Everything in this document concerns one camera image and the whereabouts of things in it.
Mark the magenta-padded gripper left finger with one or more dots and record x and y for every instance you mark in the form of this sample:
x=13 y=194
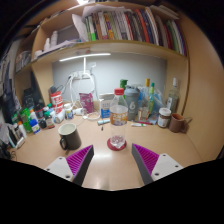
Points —
x=58 y=166

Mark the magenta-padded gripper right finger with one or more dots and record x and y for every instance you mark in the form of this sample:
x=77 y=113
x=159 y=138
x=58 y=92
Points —
x=165 y=165

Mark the clear red-capped drink bottle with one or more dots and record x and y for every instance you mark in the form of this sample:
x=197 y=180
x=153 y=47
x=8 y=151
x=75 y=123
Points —
x=119 y=118

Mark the black mug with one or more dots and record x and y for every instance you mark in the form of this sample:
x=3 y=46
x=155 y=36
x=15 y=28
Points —
x=71 y=138

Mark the brown mug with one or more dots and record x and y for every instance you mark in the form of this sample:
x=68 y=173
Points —
x=176 y=123

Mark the brown jar with white lid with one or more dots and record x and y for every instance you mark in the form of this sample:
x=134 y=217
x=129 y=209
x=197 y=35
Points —
x=164 y=119

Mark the flat round red coaster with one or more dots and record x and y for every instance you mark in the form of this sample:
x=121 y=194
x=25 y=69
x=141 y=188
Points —
x=110 y=146

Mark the teal spray bottle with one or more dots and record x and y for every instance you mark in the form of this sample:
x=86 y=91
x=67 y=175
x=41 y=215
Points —
x=152 y=100

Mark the clear glass bottle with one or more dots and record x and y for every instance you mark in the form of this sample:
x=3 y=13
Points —
x=172 y=98

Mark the grey shaker bottle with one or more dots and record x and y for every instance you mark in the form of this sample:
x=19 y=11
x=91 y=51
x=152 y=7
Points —
x=132 y=105

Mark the magenta box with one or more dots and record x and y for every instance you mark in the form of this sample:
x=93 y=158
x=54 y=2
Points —
x=86 y=103

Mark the yellow-capped bottle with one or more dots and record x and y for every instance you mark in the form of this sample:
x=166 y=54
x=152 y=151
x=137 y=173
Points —
x=146 y=96

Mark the blue and white carton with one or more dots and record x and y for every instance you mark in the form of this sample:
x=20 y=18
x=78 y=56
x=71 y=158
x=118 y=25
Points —
x=105 y=108

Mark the dark hanging clothes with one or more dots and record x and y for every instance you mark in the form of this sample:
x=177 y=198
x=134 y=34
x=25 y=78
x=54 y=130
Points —
x=8 y=96

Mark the white power strip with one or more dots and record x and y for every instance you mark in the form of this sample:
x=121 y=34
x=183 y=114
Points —
x=78 y=75

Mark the white strip desk lamp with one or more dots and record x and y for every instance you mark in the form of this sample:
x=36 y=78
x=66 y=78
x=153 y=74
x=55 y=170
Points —
x=85 y=56

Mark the wooden shelf unit with books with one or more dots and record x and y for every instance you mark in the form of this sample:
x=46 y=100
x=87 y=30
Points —
x=116 y=30

